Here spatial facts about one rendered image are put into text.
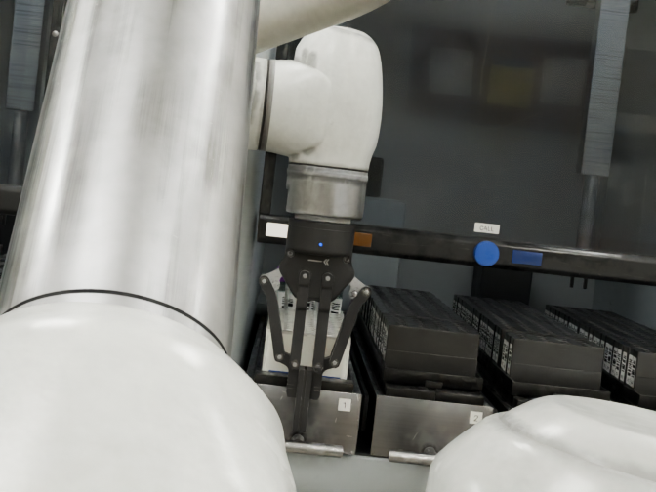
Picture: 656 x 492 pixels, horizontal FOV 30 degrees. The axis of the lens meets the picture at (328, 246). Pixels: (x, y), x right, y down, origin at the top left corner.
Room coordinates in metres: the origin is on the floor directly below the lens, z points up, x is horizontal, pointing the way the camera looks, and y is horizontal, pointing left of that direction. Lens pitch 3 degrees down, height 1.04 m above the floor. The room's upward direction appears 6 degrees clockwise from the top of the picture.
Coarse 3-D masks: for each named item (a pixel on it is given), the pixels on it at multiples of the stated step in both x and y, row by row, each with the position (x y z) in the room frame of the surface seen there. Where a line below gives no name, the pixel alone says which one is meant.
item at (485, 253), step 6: (480, 246) 1.45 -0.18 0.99; (486, 246) 1.45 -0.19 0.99; (492, 246) 1.45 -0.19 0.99; (474, 252) 1.45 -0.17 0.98; (480, 252) 1.45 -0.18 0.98; (486, 252) 1.45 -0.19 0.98; (492, 252) 1.45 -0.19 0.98; (498, 252) 1.45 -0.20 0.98; (474, 258) 1.45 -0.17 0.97; (480, 258) 1.45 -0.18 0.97; (486, 258) 1.45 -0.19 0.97; (492, 258) 1.45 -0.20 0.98; (498, 258) 1.45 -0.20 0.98; (480, 264) 1.45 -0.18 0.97; (486, 264) 1.45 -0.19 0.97; (492, 264) 1.45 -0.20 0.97
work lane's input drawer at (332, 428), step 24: (264, 336) 1.72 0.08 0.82; (264, 384) 1.38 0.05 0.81; (336, 384) 1.39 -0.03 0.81; (288, 408) 1.38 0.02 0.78; (312, 408) 1.38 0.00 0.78; (336, 408) 1.38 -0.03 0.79; (288, 432) 1.38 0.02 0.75; (312, 432) 1.38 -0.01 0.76; (336, 432) 1.38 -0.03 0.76; (336, 456) 1.34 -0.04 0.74
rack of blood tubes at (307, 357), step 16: (288, 320) 1.53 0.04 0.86; (336, 320) 1.59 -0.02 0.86; (288, 336) 1.42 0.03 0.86; (304, 336) 1.42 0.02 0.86; (336, 336) 1.42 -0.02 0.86; (272, 352) 1.42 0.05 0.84; (288, 352) 1.42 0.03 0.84; (304, 352) 1.42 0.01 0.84; (272, 368) 1.42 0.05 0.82; (336, 368) 1.42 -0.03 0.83
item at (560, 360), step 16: (512, 336) 1.49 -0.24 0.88; (512, 352) 1.47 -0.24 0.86; (528, 352) 1.47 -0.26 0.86; (544, 352) 1.48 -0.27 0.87; (560, 352) 1.48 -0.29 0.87; (576, 352) 1.48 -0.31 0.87; (592, 352) 1.48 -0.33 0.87; (512, 368) 1.47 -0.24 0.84; (528, 368) 1.47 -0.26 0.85; (544, 368) 1.48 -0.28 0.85; (560, 368) 1.48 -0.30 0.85; (576, 368) 1.48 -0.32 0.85; (592, 368) 1.48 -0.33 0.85; (544, 384) 1.48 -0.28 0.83; (560, 384) 1.48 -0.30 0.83; (576, 384) 1.48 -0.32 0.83; (592, 384) 1.48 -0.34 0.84
